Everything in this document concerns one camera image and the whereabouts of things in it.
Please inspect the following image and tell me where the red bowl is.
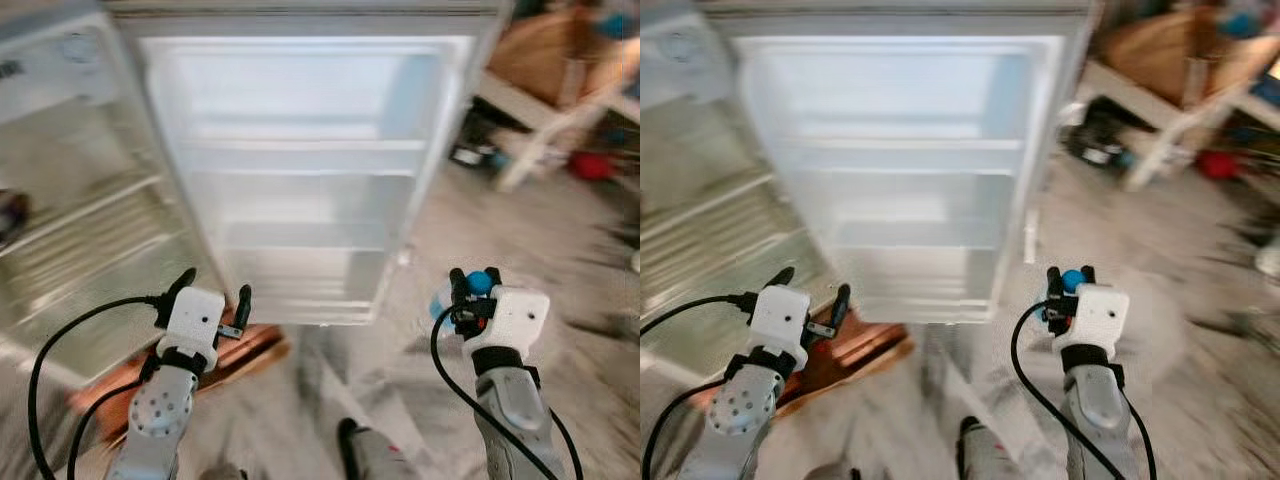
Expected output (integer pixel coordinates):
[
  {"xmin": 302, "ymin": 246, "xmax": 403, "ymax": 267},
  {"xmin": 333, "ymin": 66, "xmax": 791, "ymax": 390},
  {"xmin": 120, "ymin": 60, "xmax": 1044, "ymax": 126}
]
[
  {"xmin": 569, "ymin": 149, "xmax": 614, "ymax": 182},
  {"xmin": 1199, "ymin": 149, "xmax": 1245, "ymax": 182}
]

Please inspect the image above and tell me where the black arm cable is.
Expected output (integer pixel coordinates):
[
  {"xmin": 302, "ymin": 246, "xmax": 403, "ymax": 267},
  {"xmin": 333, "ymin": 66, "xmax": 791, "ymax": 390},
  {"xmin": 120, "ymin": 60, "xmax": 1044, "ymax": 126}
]
[
  {"xmin": 1009, "ymin": 299, "xmax": 1160, "ymax": 480},
  {"xmin": 640, "ymin": 292, "xmax": 757, "ymax": 480},
  {"xmin": 27, "ymin": 294, "xmax": 167, "ymax": 480},
  {"xmin": 429, "ymin": 304, "xmax": 587, "ymax": 480}
]

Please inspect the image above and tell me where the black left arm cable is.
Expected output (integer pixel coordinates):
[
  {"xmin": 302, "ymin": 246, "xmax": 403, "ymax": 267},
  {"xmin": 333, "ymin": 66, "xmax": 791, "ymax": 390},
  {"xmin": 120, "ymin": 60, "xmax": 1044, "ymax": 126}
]
[
  {"xmin": 27, "ymin": 294, "xmax": 167, "ymax": 480},
  {"xmin": 640, "ymin": 292, "xmax": 757, "ymax": 480}
]

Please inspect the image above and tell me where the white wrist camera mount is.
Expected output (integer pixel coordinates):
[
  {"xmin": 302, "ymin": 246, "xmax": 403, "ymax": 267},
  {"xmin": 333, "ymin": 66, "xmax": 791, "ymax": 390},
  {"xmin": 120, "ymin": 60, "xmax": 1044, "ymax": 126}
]
[
  {"xmin": 1054, "ymin": 283, "xmax": 1132, "ymax": 354},
  {"xmin": 747, "ymin": 284, "xmax": 814, "ymax": 372},
  {"xmin": 154, "ymin": 286, "xmax": 227, "ymax": 372},
  {"xmin": 464, "ymin": 286, "xmax": 552, "ymax": 357}
]

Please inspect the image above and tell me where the small silver fridge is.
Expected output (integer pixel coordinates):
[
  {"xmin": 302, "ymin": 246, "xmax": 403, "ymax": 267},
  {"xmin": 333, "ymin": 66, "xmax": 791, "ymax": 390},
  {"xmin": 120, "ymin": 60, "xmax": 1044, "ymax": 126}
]
[
  {"xmin": 640, "ymin": 0, "xmax": 1102, "ymax": 392},
  {"xmin": 0, "ymin": 0, "xmax": 512, "ymax": 392}
]

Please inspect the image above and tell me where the clear bottle blue cap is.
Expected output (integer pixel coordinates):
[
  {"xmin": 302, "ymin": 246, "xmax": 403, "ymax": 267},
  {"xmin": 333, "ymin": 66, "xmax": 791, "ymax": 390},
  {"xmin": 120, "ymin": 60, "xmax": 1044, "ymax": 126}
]
[
  {"xmin": 1039, "ymin": 268, "xmax": 1092, "ymax": 322},
  {"xmin": 429, "ymin": 269, "xmax": 497, "ymax": 322}
]

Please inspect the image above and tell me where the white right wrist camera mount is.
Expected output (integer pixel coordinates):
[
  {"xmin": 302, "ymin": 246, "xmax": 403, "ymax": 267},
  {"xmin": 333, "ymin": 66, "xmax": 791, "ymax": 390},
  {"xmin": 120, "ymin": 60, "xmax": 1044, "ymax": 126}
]
[
  {"xmin": 1054, "ymin": 283, "xmax": 1132, "ymax": 354},
  {"xmin": 464, "ymin": 286, "xmax": 552, "ymax": 357}
]

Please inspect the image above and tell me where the dark purple object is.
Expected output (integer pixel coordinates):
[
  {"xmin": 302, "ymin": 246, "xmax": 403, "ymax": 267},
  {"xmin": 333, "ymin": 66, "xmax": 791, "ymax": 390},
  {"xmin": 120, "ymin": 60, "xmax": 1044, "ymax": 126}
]
[{"xmin": 0, "ymin": 189, "xmax": 30, "ymax": 242}]

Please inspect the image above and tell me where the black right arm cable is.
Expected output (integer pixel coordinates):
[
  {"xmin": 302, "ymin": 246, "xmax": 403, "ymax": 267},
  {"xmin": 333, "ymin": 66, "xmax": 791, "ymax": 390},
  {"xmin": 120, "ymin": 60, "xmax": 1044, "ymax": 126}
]
[
  {"xmin": 429, "ymin": 304, "xmax": 587, "ymax": 480},
  {"xmin": 1009, "ymin": 299, "xmax": 1160, "ymax": 480}
]

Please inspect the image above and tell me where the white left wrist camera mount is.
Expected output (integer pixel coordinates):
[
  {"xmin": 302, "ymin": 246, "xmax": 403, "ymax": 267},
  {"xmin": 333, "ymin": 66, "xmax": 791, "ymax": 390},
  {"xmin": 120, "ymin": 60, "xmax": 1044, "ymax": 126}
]
[
  {"xmin": 154, "ymin": 286, "xmax": 227, "ymax": 372},
  {"xmin": 747, "ymin": 284, "xmax": 814, "ymax": 372}
]

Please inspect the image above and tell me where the white shelf rack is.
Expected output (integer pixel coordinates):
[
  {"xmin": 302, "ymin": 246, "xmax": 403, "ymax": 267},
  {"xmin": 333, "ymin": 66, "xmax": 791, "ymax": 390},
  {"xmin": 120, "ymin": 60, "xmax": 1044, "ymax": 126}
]
[
  {"xmin": 1074, "ymin": 59, "xmax": 1280, "ymax": 192},
  {"xmin": 469, "ymin": 69, "xmax": 641, "ymax": 192}
]

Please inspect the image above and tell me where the brown paper bag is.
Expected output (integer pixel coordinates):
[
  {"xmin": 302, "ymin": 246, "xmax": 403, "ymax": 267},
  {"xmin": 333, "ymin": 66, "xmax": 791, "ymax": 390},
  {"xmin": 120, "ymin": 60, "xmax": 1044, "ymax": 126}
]
[
  {"xmin": 489, "ymin": 4, "xmax": 627, "ymax": 107},
  {"xmin": 1099, "ymin": 4, "xmax": 1272, "ymax": 102}
]

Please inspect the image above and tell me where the black device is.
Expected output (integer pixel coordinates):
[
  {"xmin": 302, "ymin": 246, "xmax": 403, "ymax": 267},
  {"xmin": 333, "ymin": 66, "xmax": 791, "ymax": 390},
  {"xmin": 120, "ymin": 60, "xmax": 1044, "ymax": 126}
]
[
  {"xmin": 449, "ymin": 99, "xmax": 502, "ymax": 172},
  {"xmin": 1064, "ymin": 99, "xmax": 1132, "ymax": 172}
]

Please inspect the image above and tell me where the brown wooden board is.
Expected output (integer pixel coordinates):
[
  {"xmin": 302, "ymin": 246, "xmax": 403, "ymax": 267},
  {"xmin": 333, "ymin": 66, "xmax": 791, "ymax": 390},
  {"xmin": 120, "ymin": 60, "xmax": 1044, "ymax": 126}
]
[
  {"xmin": 69, "ymin": 319, "xmax": 292, "ymax": 442},
  {"xmin": 784, "ymin": 314, "xmax": 914, "ymax": 422}
]

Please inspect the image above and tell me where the white wire fridge shelf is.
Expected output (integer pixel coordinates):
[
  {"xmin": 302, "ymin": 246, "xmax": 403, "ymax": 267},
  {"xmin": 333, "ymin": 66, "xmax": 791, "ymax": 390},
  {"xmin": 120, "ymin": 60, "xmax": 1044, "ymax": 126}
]
[
  {"xmin": 0, "ymin": 174, "xmax": 192, "ymax": 332},
  {"xmin": 640, "ymin": 169, "xmax": 832, "ymax": 322}
]

